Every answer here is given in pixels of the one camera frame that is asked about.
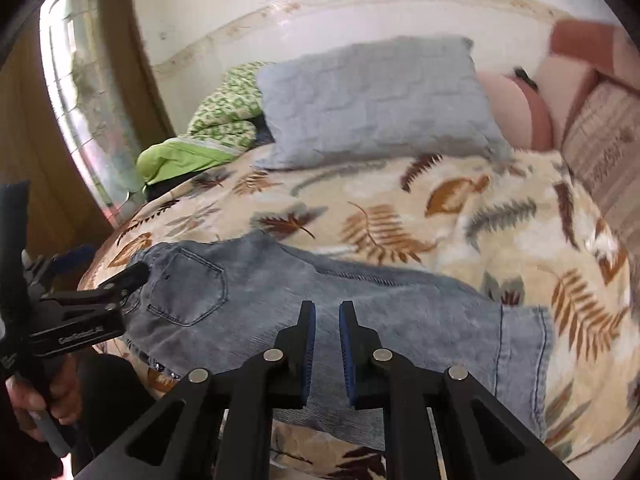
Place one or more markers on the pink bolster cushion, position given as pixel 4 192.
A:
pixel 515 115

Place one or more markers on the grey quilted pillow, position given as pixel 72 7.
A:
pixel 375 105

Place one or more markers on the wooden door with leaded glass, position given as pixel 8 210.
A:
pixel 140 60

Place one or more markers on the person's left hand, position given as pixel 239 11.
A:
pixel 60 400

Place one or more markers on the striped cushion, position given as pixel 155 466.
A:
pixel 605 150

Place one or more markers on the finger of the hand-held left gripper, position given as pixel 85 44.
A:
pixel 75 260
pixel 125 277

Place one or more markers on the green patterned quilt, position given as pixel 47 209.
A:
pixel 220 120

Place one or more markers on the small black object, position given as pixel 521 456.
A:
pixel 525 79

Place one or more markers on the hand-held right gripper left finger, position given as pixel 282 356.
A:
pixel 310 350

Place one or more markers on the leaf print blanket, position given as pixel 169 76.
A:
pixel 400 210

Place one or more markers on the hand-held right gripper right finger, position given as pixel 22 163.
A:
pixel 345 350

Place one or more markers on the grey denim pants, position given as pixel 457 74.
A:
pixel 250 310

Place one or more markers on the dark blue cloth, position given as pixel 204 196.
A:
pixel 264 132

